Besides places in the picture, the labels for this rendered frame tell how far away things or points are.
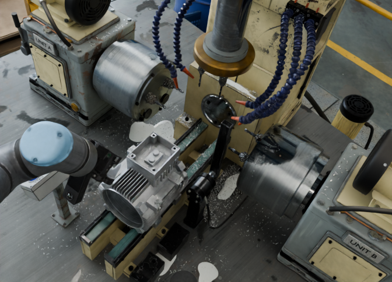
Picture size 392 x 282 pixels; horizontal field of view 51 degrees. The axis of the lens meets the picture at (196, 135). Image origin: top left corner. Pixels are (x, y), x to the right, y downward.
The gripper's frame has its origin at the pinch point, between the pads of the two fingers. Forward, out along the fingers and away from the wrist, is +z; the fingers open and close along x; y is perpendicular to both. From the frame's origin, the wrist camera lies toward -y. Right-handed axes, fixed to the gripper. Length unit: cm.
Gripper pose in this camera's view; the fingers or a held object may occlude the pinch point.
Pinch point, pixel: (109, 178)
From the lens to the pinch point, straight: 118.3
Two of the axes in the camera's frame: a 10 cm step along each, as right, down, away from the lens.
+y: 5.6, -8.2, 1.0
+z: 2.0, 2.5, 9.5
